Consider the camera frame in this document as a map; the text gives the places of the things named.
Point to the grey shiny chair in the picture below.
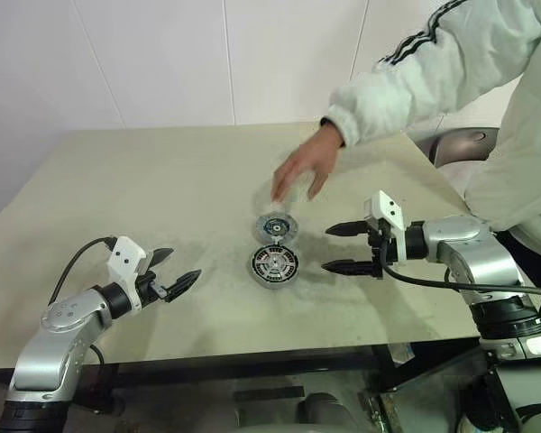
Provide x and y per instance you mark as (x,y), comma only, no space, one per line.
(460,144)

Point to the silver disc with blue centre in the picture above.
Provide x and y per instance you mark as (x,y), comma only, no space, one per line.
(288,232)

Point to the person's bare hand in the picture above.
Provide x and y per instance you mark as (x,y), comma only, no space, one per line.
(311,155)

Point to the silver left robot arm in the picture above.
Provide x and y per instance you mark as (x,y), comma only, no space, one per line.
(58,325)

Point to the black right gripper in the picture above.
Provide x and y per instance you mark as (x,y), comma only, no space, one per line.
(381,245)

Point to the clear plastic packet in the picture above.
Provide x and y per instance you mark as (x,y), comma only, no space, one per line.
(402,352)

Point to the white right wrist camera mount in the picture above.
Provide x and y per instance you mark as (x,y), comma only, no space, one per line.
(390,212)

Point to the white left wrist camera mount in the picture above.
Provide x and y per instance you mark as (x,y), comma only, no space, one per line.
(124,259)

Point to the black rotor wheel silver spokes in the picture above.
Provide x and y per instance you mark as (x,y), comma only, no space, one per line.
(272,266)

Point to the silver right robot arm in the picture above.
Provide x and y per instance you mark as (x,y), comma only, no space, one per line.
(473,257)

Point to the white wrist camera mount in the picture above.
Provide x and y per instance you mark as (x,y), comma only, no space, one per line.
(390,212)
(124,259)

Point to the person's white-sleeved forearm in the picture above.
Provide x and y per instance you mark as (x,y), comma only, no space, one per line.
(387,99)

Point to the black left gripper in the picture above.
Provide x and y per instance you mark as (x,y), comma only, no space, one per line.
(151,288)

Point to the person in white jacket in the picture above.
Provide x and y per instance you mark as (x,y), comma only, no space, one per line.
(523,180)

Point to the grey stator housing copper windings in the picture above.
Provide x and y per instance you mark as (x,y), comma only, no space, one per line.
(272,288)

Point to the black table frame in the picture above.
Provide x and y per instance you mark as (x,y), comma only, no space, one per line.
(252,356)

